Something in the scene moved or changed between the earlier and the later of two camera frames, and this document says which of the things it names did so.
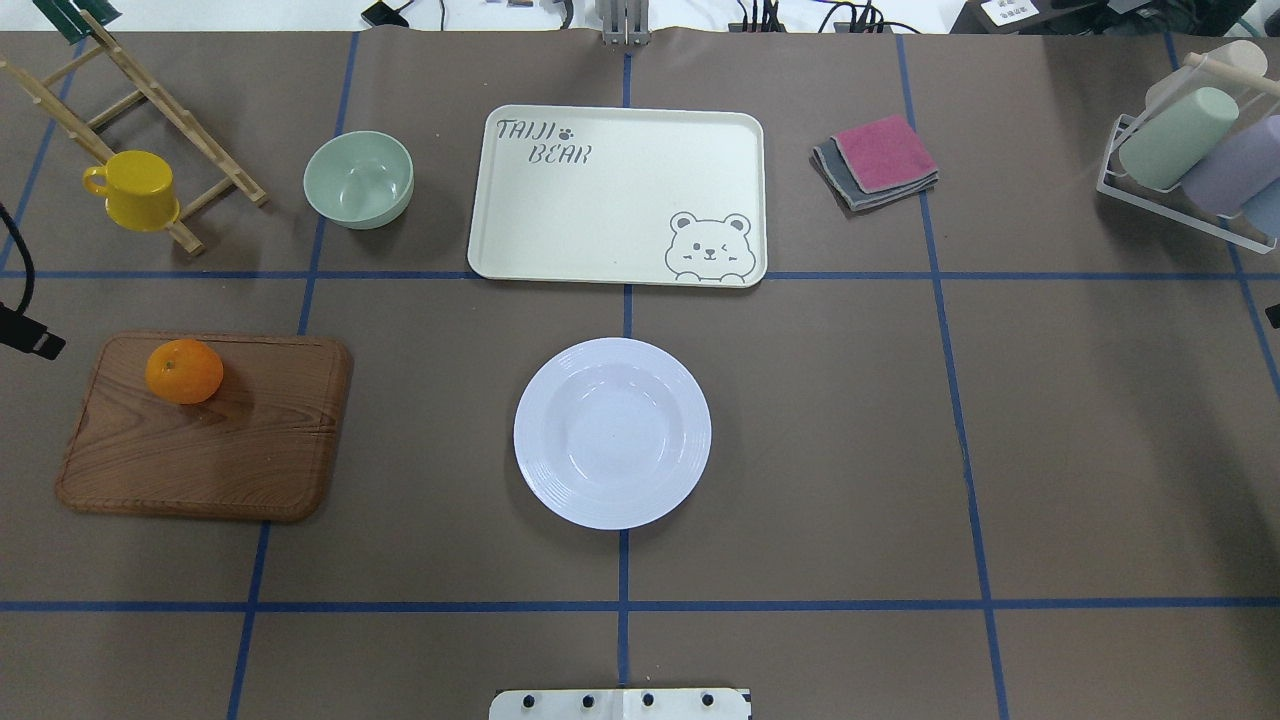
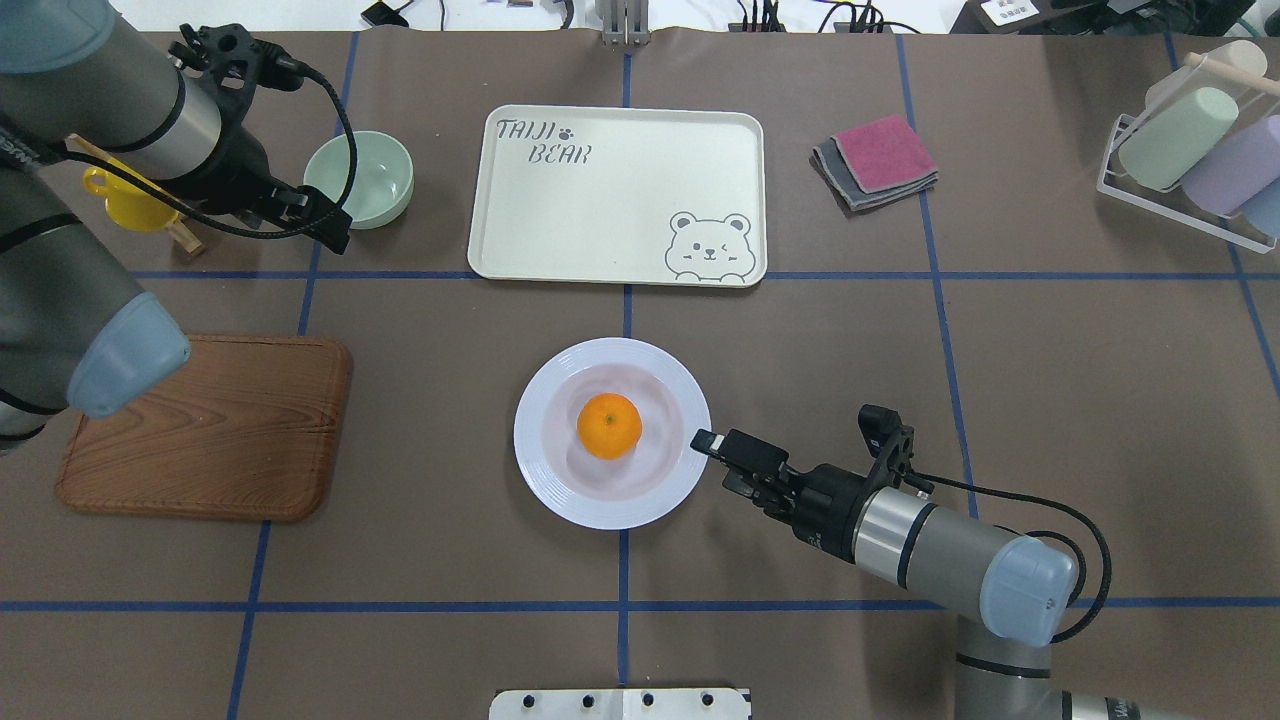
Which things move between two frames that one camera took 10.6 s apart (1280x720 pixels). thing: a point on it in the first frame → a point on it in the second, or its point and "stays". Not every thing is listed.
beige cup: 1234,66 stays
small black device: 382,14 stays
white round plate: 612,433 stays
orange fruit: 184,371 → 609,426
